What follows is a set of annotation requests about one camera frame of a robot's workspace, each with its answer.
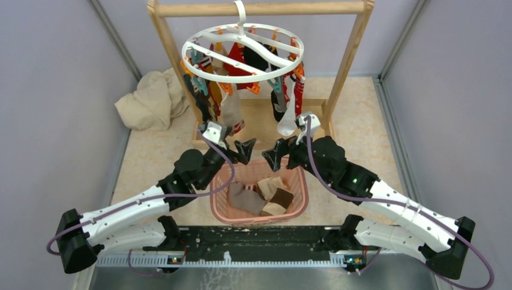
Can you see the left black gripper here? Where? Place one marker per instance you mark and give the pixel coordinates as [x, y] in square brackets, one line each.
[244, 150]

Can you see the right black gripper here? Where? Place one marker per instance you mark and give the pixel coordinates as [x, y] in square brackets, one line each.
[282, 148]

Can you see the beige brown sock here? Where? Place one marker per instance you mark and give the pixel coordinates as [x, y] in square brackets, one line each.
[277, 196]

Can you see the grey sock with striped cuff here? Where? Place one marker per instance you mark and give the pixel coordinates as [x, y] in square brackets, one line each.
[245, 199]

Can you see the red patterned sock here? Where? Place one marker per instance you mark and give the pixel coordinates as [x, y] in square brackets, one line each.
[298, 91]

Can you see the wooden hanger rack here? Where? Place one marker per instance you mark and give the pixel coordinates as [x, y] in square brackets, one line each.
[159, 13]

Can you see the brown yellow argyle sock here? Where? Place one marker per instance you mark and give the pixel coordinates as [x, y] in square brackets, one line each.
[202, 101]

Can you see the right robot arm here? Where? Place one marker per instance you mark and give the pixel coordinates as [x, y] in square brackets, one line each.
[440, 242]

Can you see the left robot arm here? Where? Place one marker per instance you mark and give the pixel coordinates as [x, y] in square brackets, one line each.
[143, 221]

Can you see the white round clip hanger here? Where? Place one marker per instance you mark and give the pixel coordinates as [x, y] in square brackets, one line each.
[243, 52]

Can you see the grey black sock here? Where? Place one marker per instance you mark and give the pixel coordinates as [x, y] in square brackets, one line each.
[279, 105]

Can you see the mustard yellow sock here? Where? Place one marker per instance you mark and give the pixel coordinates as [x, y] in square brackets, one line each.
[215, 97]

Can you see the beige crumpled cloth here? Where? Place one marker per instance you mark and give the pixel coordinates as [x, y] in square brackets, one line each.
[156, 101]

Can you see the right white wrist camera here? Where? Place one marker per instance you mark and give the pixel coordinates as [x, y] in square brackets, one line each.
[308, 123]

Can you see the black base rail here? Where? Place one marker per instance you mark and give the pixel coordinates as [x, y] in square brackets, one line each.
[259, 247]

